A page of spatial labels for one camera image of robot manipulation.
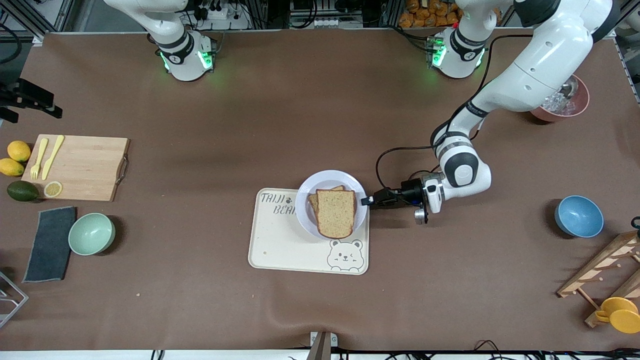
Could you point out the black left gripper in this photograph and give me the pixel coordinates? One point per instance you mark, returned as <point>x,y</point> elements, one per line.
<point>411,192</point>

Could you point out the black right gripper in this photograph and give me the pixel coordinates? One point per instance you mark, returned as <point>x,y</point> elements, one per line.
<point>35,91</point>

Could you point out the brown bread slice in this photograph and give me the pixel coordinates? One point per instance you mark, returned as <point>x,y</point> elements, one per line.
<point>336,212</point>

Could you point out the lavender round plate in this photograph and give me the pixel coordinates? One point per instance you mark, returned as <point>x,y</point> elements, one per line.
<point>305,205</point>

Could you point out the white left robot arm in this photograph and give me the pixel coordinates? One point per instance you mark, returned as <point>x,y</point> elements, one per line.
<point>540,65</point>

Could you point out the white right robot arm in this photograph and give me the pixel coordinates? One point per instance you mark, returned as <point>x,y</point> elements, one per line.
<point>185,55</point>

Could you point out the yellow lemon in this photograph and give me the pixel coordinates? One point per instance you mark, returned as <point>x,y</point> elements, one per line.
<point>11,167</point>
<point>19,151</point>

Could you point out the yellow plastic fork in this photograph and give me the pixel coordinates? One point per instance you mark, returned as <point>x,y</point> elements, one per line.
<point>39,157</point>

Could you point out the yellow plastic knife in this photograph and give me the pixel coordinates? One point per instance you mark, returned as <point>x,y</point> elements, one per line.
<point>52,157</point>

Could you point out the wooden cutting board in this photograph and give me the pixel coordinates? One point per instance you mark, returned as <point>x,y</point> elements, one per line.
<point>85,170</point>

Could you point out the halved lemon slice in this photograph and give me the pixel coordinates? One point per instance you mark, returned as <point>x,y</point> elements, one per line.
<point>53,189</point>

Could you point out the green avocado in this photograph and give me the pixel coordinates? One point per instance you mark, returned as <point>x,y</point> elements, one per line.
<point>22,191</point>

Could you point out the cream bear print tray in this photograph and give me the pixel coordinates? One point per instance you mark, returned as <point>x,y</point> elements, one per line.
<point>280,250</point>

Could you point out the mint green bowl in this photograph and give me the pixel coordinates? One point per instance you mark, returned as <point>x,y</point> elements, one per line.
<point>91,234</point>

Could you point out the dark grey cloth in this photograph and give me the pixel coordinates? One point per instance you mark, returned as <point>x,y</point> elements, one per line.
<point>50,245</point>

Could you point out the clear ice cube pile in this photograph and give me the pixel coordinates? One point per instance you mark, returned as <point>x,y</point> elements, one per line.
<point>556,102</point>

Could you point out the blue bowl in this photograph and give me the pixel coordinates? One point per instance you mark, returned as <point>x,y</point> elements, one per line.
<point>579,216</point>

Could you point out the white power strip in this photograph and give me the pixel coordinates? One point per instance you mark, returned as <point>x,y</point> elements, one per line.
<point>220,15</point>

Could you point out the metal scoop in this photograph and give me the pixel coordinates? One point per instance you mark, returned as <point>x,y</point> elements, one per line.
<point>570,89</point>

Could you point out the pink bowl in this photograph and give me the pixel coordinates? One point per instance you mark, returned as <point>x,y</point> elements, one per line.
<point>580,107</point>

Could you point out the wooden peg rack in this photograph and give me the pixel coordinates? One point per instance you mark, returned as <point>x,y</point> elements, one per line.
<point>600,270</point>

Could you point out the yellow cup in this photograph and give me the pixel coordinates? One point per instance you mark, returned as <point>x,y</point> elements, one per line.
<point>622,315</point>

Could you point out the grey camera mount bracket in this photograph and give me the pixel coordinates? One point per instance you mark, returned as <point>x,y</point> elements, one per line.
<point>322,347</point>

